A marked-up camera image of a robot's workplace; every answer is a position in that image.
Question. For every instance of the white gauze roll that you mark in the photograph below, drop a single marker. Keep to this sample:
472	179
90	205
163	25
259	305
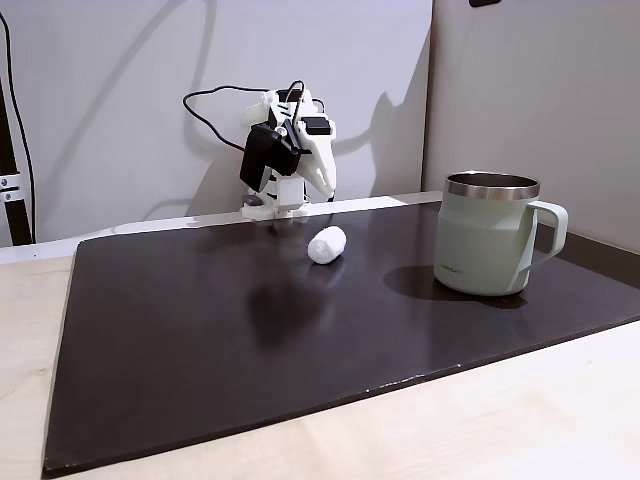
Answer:
326	246

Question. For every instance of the black table mat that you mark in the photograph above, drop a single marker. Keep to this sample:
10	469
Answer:
200	325

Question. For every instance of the pale green steel mug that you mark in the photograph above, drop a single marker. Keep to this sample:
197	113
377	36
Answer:
475	240

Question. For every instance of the black camera box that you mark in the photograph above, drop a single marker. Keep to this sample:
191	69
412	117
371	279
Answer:
261	156

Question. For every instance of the black stand with white bracket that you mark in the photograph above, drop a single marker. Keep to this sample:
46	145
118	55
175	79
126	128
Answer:
11	150

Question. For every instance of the small black wall fixture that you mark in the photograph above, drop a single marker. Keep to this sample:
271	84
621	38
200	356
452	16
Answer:
484	2

